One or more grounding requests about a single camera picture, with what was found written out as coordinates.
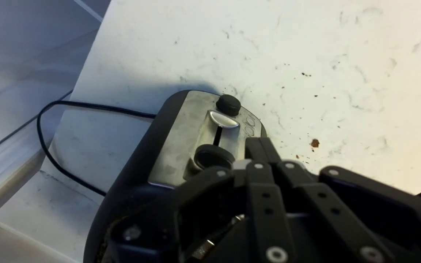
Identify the toaster lever switch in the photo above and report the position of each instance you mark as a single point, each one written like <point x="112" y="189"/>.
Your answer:
<point x="224" y="118"/>

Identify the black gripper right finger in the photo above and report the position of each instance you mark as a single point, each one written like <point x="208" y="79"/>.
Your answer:
<point x="347" y="219"/>

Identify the black toaster dial knob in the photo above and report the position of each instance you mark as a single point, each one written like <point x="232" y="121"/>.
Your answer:
<point x="229" y="104"/>

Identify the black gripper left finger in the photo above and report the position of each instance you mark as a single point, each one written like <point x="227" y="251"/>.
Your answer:
<point x="211" y="205"/>

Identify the round black toaster button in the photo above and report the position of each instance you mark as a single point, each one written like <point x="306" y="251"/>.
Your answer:
<point x="214" y="156"/>

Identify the black silver toaster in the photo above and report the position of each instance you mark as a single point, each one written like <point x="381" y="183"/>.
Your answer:
<point x="172" y="146"/>

